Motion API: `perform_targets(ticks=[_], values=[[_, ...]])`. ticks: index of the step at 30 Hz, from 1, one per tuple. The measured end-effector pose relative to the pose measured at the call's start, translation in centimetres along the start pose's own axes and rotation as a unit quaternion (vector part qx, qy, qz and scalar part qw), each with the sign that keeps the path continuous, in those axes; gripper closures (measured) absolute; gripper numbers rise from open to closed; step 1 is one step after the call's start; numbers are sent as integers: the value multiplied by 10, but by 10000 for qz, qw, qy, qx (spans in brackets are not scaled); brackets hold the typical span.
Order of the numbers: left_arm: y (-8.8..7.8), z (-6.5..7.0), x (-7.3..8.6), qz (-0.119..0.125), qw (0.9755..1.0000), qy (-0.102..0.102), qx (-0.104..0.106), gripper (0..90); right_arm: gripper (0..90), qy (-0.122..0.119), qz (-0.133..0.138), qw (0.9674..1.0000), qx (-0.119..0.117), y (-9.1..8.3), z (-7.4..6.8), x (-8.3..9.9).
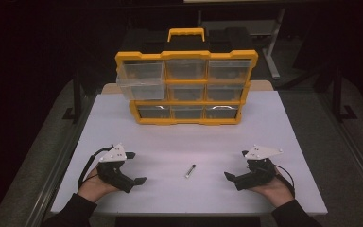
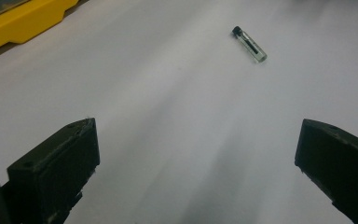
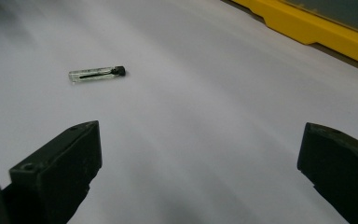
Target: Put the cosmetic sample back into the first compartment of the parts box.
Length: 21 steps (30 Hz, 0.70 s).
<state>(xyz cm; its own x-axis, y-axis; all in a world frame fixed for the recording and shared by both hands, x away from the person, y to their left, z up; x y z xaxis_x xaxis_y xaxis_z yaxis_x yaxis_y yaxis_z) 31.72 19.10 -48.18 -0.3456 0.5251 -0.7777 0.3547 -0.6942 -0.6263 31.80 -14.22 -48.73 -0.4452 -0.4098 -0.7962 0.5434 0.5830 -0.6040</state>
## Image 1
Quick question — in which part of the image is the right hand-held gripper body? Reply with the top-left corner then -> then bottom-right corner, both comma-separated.
233,144 -> 284,192

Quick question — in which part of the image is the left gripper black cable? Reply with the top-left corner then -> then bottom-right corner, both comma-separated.
77,144 -> 114,190

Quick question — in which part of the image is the metal frame rail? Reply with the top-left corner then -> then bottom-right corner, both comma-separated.
27,94 -> 97,227
320,93 -> 363,201

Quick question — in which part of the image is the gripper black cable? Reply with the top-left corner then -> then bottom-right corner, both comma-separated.
272,164 -> 297,199
77,144 -> 114,190

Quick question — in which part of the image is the small silver and black cylinder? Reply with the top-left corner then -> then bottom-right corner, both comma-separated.
184,164 -> 197,179

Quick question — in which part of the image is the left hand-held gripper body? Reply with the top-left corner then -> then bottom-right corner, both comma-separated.
95,143 -> 136,194

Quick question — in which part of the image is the black metal stand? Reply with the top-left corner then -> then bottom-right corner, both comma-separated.
61,70 -> 85,124
332,67 -> 359,123

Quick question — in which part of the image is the person's left hand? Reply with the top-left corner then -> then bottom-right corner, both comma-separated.
77,165 -> 119,203

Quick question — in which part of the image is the pulled-out clear plastic drawer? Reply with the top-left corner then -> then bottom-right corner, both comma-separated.
116,61 -> 167,101

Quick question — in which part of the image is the white metal desk frame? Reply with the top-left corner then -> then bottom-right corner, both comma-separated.
198,8 -> 286,80

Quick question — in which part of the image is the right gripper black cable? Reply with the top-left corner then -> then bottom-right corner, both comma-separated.
272,164 -> 297,199

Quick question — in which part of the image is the set of closed clear drawers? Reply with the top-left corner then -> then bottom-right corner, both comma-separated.
137,59 -> 253,120

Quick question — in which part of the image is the person's right hand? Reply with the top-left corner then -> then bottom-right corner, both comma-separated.
249,168 -> 296,209

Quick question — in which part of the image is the yellow and black drawer cabinet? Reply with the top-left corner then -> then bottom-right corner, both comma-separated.
114,27 -> 259,126

